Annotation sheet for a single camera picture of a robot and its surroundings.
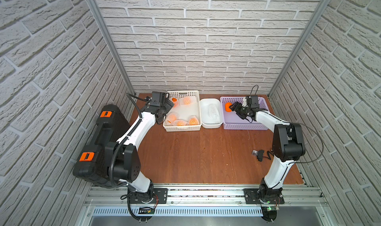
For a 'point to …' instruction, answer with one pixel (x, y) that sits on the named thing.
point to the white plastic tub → (207, 121)
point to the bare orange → (227, 104)
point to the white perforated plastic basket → (184, 112)
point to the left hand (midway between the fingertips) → (171, 104)
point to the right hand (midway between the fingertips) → (235, 108)
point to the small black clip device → (259, 153)
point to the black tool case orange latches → (91, 165)
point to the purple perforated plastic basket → (231, 121)
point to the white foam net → (213, 111)
